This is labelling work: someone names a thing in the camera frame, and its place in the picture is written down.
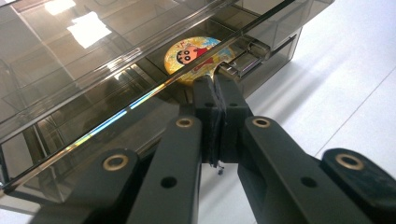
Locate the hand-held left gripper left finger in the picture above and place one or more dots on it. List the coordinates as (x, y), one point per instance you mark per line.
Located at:
(208, 137)

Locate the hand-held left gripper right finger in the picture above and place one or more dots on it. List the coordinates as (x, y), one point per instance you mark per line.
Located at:
(230, 140)

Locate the smoked transparent compartment drawer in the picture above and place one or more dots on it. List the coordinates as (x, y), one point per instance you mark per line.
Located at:
(246, 62)

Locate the round yellow cartoon badge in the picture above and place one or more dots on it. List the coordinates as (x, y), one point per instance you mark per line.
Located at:
(190, 57)

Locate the smoked transparent drawer cabinet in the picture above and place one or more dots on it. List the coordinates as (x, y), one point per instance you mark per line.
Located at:
(62, 62)

